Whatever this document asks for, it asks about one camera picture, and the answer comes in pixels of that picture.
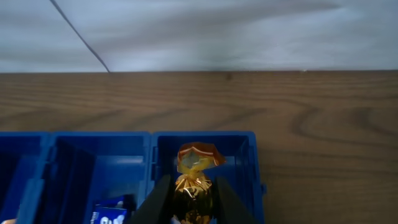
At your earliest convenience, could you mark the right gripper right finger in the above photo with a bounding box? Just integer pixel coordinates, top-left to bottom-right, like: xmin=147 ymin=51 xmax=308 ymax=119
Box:
xmin=213 ymin=176 xmax=259 ymax=224

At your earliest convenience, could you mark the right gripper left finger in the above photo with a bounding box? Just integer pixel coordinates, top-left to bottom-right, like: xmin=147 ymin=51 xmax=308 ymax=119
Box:
xmin=126 ymin=174 xmax=172 ymax=224

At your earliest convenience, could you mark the gold candy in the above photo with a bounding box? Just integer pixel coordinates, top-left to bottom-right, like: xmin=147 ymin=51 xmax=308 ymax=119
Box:
xmin=170 ymin=142 xmax=227 ymax=224

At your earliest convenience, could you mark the blue candy pack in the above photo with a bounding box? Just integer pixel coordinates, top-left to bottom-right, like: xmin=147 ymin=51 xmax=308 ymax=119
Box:
xmin=90 ymin=195 xmax=135 ymax=224

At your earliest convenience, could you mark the blue tray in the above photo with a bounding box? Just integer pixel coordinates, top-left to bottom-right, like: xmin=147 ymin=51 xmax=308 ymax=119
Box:
xmin=0 ymin=130 xmax=267 ymax=224

